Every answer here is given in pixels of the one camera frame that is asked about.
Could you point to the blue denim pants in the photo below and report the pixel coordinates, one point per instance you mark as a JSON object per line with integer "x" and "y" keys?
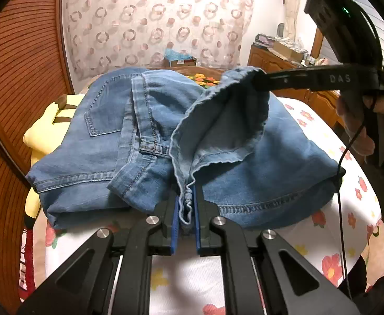
{"x": 97, "y": 137}

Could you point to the printed cloth pile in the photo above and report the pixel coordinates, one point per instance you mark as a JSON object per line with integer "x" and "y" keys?
{"x": 265, "y": 40}

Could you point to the yellow plush toy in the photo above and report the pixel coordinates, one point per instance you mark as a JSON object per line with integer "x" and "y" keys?
{"x": 39, "y": 134}

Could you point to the small cardboard box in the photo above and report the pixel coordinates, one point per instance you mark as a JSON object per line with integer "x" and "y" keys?
{"x": 182, "y": 63}

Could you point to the white lace curtain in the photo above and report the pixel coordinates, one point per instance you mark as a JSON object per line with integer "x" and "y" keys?
{"x": 292, "y": 6}

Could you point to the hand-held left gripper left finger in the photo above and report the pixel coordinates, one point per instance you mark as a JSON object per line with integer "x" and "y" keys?
{"x": 175, "y": 226}

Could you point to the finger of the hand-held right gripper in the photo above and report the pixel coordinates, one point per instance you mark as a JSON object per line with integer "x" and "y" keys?
{"x": 283, "y": 79}

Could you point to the blue crumpled bag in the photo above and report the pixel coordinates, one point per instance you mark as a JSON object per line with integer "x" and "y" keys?
{"x": 175, "y": 54}

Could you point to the circle patterned curtain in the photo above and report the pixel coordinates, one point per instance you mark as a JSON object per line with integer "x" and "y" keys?
{"x": 146, "y": 13}

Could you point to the floral bed blanket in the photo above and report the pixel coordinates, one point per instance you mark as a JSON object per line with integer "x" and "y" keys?
{"x": 201, "y": 78}

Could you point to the wooden dresser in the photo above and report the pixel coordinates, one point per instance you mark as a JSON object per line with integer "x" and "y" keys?
{"x": 261, "y": 57}

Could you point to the white floral sheet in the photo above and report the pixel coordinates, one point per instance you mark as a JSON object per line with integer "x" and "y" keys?
{"x": 310, "y": 246}

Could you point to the person's right hand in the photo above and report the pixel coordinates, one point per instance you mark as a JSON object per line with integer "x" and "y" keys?
{"x": 351, "y": 115}

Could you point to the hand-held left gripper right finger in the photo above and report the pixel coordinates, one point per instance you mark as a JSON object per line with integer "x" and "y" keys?
{"x": 198, "y": 226}

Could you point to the red printed cloth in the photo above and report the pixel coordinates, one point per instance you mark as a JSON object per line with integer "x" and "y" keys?
{"x": 24, "y": 269}

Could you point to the open cardboard box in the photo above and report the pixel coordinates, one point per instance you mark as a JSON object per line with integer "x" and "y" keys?
{"x": 285, "y": 51}

